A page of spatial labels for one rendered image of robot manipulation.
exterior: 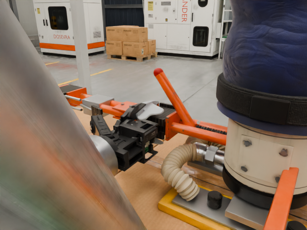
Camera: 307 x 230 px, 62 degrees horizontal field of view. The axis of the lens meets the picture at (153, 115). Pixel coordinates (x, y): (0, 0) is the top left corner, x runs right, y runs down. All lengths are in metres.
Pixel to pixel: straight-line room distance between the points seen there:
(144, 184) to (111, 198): 0.41
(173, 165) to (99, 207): 0.36
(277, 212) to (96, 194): 0.26
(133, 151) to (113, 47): 7.28
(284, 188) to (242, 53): 0.20
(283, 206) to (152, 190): 0.30
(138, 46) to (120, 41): 0.63
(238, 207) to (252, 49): 0.27
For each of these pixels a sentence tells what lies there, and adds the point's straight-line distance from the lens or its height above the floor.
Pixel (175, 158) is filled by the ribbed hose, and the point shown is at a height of 1.03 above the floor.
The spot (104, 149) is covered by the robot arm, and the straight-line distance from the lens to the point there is 0.44.
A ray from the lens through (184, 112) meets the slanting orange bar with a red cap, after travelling 0.57.
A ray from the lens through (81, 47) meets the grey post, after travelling 3.55.
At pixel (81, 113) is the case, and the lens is 1.04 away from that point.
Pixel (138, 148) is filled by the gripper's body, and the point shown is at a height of 1.07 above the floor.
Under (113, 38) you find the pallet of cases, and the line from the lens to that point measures 7.74.
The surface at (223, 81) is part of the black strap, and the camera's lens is 0.45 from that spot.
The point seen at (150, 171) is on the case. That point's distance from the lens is 0.66.
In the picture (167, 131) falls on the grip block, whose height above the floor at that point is 1.07.
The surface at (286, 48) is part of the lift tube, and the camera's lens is 0.38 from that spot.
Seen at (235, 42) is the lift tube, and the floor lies 1.27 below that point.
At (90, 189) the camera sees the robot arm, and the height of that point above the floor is 1.22.
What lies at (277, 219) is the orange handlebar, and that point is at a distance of 0.36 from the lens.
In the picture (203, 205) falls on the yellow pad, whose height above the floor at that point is 0.97.
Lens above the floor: 1.32
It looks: 22 degrees down
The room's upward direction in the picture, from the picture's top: straight up
